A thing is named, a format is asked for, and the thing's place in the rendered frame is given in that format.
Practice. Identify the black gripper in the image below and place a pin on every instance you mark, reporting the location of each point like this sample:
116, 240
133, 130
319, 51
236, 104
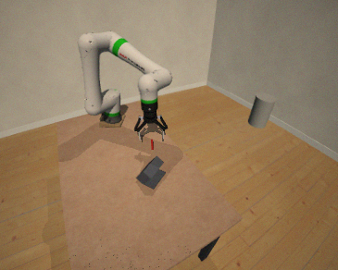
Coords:
150, 118

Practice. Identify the dark grey square panel with hole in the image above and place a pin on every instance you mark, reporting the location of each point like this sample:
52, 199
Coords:
151, 174

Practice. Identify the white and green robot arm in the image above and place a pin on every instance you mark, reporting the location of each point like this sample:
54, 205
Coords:
155, 77

